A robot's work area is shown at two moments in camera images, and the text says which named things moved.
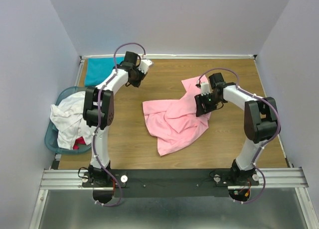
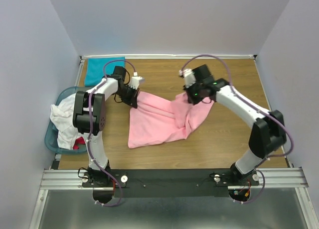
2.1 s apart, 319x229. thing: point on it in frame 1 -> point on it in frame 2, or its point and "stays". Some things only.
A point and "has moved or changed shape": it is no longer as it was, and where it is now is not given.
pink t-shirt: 174,122 has moved or changed shape
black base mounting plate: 169,183 stays
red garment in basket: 79,141 stays
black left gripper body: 139,76 -> 127,94
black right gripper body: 212,100 -> 194,94
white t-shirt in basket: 68,120 stays
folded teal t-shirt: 97,68 stays
